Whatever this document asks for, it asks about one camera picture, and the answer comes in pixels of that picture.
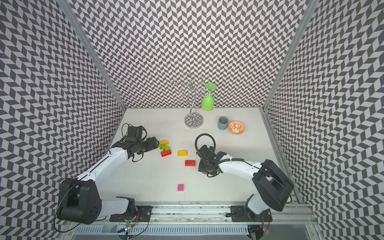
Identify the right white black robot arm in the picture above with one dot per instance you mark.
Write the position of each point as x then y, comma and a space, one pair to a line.
273, 187

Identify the yellow curved lego brick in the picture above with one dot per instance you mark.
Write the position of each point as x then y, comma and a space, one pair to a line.
182, 153

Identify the green plastic wine glass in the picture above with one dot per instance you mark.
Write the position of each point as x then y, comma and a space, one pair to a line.
208, 101

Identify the green lego brick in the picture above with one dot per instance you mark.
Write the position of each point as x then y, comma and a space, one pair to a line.
164, 148

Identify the pink lego brick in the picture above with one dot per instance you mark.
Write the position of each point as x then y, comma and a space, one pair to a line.
180, 187

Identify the chrome mug tree stand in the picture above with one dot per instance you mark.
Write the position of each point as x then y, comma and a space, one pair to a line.
190, 88

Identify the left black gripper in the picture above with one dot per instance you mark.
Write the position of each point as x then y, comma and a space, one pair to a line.
152, 144

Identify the grey blue cup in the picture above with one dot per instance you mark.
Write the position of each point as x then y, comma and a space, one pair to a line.
223, 123

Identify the orange patterned small bowl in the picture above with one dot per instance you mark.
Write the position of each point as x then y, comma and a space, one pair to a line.
236, 127

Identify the white vent grille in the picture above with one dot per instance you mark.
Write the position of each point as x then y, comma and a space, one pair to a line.
164, 230

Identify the red long lego brick front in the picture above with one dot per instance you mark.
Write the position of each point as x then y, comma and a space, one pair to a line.
190, 163

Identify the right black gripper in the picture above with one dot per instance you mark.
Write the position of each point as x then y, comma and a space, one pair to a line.
201, 168

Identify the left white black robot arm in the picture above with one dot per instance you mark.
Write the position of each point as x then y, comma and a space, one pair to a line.
79, 198

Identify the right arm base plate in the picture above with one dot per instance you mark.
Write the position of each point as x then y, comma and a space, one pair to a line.
240, 214

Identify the aluminium front rail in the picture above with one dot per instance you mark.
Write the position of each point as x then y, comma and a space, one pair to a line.
215, 213

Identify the red long lego brick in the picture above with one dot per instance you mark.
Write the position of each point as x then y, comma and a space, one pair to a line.
190, 163
166, 153

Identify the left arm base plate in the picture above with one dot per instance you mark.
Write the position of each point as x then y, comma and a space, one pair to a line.
144, 213

